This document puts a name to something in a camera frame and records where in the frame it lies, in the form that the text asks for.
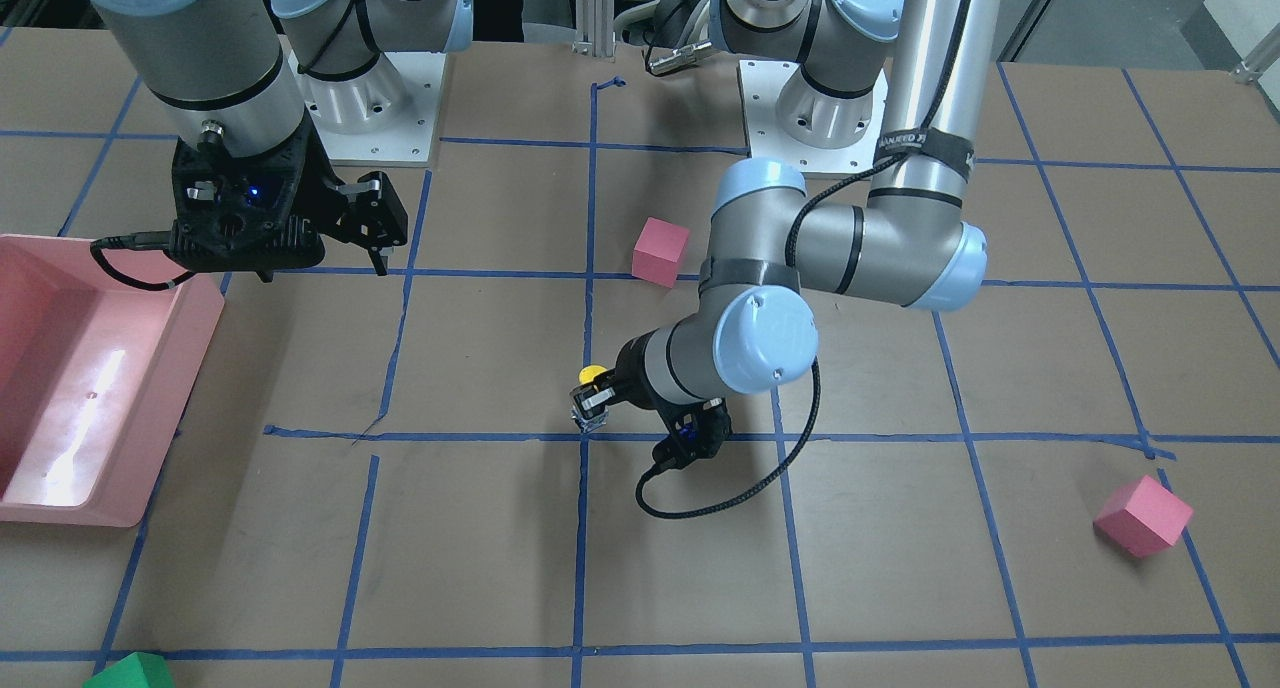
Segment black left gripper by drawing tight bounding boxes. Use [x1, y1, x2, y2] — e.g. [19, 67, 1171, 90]
[570, 343, 657, 422]

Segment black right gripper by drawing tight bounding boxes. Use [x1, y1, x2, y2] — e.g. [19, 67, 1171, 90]
[300, 133, 408, 275]

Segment yellow push button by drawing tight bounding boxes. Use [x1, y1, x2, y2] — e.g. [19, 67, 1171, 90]
[570, 364, 613, 434]

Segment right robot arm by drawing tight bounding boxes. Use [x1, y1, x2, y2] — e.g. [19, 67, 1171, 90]
[88, 0, 474, 292]

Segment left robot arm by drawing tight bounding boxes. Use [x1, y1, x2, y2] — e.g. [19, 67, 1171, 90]
[571, 0, 1000, 430]

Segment pink cube table centre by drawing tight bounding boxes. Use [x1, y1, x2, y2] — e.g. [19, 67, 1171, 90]
[630, 217, 690, 290]

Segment pink plastic bin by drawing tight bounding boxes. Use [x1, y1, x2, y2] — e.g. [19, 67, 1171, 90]
[1, 234, 225, 527]

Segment green cube near pink bin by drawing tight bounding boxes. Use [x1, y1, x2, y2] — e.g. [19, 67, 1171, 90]
[82, 652, 177, 688]

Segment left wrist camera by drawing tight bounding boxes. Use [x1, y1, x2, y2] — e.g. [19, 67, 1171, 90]
[652, 398, 732, 471]

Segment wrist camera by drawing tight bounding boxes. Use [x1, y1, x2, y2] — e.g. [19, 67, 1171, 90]
[652, 398, 732, 471]
[165, 124, 337, 274]

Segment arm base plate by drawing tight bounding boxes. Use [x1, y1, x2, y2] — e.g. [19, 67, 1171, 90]
[739, 59, 888, 179]
[294, 52, 449, 168]

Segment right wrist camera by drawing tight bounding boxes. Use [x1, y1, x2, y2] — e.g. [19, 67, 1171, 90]
[165, 124, 337, 274]

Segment black camera cable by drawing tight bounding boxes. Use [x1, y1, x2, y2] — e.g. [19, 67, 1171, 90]
[636, 358, 823, 520]

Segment aluminium frame post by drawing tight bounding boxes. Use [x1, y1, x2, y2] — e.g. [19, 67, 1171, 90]
[572, 0, 616, 61]

